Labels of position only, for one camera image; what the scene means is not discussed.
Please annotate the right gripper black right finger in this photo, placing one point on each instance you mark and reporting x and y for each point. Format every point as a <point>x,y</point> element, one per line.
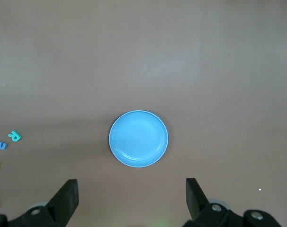
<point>195,201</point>

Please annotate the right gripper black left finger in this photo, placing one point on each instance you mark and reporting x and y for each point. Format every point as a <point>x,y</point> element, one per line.
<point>63,201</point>

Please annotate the teal foam letter R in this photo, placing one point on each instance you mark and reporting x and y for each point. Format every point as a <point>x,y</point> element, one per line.
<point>15,136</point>

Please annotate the blue foam lowercase m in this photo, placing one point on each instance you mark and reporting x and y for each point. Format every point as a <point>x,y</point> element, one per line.
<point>0,145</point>

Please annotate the blue round plate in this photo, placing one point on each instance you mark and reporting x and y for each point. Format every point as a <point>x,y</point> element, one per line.
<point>138,139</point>

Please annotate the brown table cover sheet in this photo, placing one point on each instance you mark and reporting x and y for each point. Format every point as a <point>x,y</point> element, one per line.
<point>143,59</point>

